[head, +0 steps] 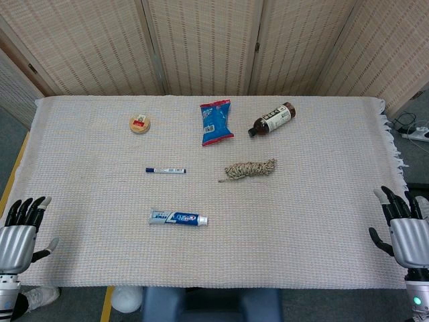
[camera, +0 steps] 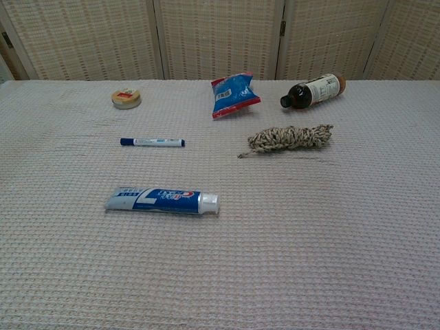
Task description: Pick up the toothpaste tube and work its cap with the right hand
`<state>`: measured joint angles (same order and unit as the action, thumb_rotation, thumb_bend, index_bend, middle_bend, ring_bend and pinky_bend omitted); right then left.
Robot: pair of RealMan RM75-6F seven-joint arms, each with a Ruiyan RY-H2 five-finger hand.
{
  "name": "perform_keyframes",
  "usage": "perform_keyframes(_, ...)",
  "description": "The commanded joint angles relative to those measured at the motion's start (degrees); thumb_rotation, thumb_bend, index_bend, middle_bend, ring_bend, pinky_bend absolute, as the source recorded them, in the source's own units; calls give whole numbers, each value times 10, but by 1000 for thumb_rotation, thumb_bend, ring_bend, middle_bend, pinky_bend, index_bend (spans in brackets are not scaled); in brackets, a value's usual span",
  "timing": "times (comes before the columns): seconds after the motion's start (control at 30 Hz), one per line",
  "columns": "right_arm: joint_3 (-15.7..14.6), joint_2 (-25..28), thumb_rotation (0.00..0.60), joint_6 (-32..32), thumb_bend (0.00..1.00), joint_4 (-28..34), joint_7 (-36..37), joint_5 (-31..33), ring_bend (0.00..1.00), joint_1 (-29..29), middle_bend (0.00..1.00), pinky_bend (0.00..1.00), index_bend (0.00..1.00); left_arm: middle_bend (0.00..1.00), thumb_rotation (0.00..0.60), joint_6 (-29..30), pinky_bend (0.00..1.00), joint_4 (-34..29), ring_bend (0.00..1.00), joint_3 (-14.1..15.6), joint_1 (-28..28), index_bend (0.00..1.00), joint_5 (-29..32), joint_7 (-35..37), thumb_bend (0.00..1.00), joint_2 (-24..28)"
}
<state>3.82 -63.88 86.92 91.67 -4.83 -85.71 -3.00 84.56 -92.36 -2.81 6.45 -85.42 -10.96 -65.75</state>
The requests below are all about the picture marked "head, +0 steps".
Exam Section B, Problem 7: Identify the white woven tablecloth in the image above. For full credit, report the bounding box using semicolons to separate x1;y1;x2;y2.
0;95;416;290

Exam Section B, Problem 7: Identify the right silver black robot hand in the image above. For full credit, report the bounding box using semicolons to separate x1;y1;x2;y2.
368;186;429;269

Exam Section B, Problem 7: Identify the blue white toothpaste tube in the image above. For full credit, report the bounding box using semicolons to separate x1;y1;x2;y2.
148;209;208;227

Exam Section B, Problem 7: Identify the white sneaker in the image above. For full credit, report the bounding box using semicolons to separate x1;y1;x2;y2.
22;286;61;312

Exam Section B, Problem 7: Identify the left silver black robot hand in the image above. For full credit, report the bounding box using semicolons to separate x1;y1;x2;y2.
0;196;60;275

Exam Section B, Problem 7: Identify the blue red snack bag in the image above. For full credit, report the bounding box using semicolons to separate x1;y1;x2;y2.
199;98;235;148

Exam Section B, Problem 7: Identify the beige folding screen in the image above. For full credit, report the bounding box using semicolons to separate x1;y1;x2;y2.
0;0;429;130

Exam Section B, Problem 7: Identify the black cable on floor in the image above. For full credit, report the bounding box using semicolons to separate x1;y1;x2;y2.
391;112;418;132

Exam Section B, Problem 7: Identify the white power strip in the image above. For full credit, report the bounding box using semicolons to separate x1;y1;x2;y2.
401;125;429;143

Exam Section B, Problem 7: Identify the beige coiled rope bundle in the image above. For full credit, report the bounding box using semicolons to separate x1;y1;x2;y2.
218;158;278;184

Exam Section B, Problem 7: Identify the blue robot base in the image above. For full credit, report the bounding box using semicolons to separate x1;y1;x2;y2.
141;287;283;322

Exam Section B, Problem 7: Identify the white round robot shoulder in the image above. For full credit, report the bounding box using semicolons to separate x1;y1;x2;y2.
111;285;143;314

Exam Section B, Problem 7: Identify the brown bottle with label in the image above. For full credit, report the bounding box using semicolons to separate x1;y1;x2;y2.
247;101;297;138

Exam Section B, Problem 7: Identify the round tan tin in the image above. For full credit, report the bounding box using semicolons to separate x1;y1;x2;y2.
129;113;151;136

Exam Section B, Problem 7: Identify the blue white marker pen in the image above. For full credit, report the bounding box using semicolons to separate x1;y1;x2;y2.
145;166;187;174

